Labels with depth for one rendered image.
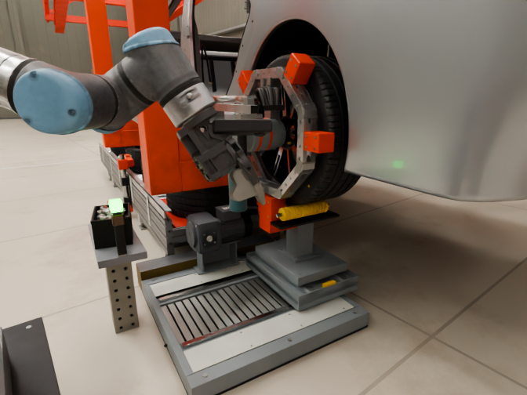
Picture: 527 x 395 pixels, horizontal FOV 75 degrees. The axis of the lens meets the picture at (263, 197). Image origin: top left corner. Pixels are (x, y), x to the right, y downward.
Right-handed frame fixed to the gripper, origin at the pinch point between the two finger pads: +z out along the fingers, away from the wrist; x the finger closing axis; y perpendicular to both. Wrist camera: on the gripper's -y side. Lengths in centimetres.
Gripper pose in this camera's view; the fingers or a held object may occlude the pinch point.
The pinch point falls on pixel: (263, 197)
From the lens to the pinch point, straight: 69.0
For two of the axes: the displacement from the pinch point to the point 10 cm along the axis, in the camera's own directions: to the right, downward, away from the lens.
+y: -7.9, 5.7, -2.1
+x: 2.8, 0.4, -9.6
